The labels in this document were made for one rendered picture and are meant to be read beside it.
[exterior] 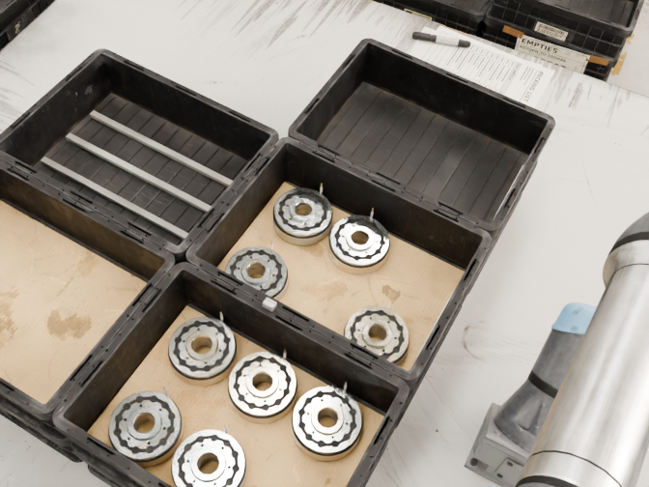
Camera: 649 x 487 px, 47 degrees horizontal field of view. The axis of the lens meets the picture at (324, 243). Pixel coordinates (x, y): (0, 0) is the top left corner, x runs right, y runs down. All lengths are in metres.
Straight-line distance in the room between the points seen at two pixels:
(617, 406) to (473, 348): 0.79
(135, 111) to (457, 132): 0.62
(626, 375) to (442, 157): 0.88
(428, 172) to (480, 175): 0.10
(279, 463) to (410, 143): 0.66
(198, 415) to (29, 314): 0.32
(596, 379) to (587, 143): 1.16
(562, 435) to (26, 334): 0.89
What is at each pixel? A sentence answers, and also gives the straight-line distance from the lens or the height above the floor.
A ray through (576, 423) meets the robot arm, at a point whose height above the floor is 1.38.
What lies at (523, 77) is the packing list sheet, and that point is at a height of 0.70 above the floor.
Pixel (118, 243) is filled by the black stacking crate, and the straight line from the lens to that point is 1.22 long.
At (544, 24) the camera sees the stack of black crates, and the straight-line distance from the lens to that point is 2.28.
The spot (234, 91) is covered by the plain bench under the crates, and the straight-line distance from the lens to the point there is 1.69.
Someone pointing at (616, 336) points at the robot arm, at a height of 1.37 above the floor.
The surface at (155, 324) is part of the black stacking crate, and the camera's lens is 1.16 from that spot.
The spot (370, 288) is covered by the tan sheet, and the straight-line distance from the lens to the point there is 1.24.
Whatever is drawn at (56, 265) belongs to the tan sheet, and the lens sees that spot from 1.30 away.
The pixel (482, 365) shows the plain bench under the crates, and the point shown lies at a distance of 1.36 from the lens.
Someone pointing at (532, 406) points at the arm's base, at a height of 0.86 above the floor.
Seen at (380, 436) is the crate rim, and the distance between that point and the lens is 1.04.
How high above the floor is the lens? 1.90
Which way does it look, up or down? 56 degrees down
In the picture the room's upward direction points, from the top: 6 degrees clockwise
